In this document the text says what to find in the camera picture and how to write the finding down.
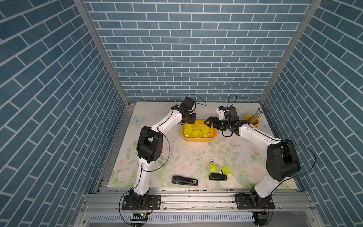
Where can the large black stapler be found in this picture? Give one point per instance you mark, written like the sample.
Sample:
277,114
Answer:
181,180

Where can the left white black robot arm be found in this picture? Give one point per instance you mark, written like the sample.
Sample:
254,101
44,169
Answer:
150,144

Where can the small black stapler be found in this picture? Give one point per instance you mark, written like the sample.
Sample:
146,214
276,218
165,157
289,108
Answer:
217,177

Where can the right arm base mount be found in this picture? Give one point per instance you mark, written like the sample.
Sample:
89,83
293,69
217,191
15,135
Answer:
253,202

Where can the yellow pen cup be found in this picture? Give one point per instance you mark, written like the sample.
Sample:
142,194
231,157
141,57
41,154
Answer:
248,117

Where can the yellow plastic storage box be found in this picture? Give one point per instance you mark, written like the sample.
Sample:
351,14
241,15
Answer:
210,138

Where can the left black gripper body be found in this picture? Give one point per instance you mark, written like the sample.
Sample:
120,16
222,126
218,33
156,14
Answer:
190,118

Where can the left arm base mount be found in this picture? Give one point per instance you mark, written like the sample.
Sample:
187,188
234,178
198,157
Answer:
132,203

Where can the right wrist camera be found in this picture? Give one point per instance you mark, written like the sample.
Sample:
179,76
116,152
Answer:
221,113

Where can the bundle of pencils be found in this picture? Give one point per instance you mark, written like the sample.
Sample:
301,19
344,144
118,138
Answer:
256,116

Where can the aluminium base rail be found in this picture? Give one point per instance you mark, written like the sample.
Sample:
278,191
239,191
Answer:
108,200

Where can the yellow shuttlecock small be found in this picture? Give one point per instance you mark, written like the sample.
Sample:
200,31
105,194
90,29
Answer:
205,131

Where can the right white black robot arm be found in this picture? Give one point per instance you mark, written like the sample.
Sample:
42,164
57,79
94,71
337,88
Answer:
282,159

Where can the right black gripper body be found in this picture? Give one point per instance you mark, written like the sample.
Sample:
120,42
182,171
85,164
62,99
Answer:
222,125

